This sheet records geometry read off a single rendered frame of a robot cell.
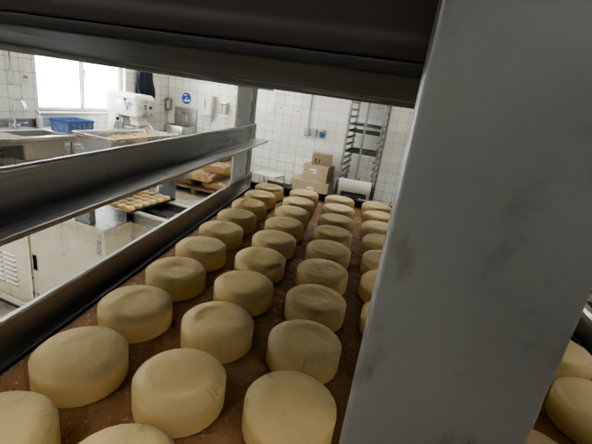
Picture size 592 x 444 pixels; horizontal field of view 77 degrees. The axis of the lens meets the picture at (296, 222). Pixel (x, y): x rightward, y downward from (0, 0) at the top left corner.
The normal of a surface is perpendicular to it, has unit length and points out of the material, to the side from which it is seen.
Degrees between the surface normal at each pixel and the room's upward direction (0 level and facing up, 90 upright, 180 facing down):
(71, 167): 90
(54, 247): 90
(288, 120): 90
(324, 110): 90
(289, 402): 0
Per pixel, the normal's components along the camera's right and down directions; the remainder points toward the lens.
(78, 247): -0.37, 0.25
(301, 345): 0.13, -0.94
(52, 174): 0.98, 0.18
